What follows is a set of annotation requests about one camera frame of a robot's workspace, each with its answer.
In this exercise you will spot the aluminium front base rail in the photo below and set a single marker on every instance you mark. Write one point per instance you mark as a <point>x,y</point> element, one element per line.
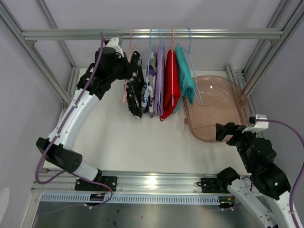
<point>134,183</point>

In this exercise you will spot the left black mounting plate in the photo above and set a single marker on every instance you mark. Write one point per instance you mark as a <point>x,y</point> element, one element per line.
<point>105,183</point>

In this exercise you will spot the red trousers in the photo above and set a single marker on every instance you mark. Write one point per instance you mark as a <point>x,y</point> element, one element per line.
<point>167,87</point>

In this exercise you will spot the purple camouflage trousers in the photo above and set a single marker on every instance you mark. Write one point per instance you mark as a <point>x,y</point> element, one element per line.
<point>149,107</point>

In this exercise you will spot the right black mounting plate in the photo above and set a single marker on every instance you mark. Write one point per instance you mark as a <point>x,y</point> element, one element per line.
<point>210,185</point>

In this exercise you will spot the salmon pink wire hanger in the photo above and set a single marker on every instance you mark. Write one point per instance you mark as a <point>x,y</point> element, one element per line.
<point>173,88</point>

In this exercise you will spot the translucent brown plastic basin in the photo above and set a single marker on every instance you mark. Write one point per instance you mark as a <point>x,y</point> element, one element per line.
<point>221,101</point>

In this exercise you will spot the lilac trousers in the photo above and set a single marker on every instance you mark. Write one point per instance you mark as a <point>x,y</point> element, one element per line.
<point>159,85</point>

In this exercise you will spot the teal trousers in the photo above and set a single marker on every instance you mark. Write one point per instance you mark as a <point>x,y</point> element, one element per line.
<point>186,83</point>

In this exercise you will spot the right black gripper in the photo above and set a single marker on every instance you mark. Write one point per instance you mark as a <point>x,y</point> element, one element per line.
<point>230,128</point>

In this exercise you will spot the pale blue wire hanger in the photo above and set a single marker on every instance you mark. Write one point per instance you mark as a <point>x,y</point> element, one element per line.
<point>196,90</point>

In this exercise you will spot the slotted grey cable duct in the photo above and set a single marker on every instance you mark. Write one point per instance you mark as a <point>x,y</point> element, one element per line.
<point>131,198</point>

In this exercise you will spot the black mounting plate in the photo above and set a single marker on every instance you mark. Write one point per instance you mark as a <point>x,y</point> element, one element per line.
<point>105,183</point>
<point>210,185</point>

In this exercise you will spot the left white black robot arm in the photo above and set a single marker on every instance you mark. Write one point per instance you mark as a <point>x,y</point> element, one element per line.
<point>57,148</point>

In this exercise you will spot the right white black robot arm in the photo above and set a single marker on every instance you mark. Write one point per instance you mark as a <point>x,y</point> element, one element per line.
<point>258,156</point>

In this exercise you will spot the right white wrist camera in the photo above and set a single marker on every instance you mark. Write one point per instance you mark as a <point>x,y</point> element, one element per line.
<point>258,123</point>

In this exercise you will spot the black white patterned trousers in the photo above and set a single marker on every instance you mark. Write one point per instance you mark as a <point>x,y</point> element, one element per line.
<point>135,85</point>

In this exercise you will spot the aluminium hanging rail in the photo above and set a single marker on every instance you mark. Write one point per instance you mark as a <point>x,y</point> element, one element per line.
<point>178,33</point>

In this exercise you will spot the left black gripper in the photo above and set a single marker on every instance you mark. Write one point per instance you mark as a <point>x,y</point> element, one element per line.
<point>119,57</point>

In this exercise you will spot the light blue wire hanger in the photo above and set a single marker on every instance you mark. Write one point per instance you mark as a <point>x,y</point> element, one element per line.
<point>150,47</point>

